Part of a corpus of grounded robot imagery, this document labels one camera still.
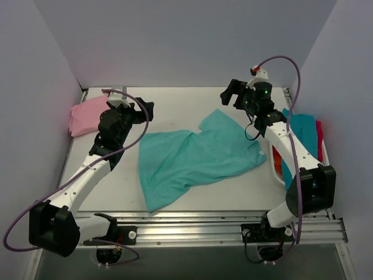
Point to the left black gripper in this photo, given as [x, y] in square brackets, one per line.
[137, 109]

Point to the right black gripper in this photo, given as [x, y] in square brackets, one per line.
[238, 95]

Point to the mint green t-shirt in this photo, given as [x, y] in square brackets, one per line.
[170, 163]

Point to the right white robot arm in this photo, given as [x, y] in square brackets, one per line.
[313, 185]

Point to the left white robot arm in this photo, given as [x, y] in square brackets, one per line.
[53, 225]

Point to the folded pink t-shirt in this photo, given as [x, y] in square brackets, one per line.
[85, 117]

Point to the teal blue t-shirt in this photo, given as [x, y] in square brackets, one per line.
[304, 127]

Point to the orange t-shirt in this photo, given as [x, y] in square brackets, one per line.
[277, 163]

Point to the red t-shirt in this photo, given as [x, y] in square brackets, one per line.
[319, 140]

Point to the white laundry basket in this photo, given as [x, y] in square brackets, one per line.
[278, 177]

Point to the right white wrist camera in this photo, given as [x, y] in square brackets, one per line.
[258, 75]

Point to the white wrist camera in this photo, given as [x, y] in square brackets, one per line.
[258, 75]
[116, 99]

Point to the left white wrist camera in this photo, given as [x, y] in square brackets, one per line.
[116, 99]

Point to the aluminium rail frame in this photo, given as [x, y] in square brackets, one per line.
[199, 235]

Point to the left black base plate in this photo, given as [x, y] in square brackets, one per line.
[123, 234]

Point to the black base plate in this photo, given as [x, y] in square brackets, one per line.
[256, 233]
[123, 234]

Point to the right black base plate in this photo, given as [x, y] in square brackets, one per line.
[256, 233]

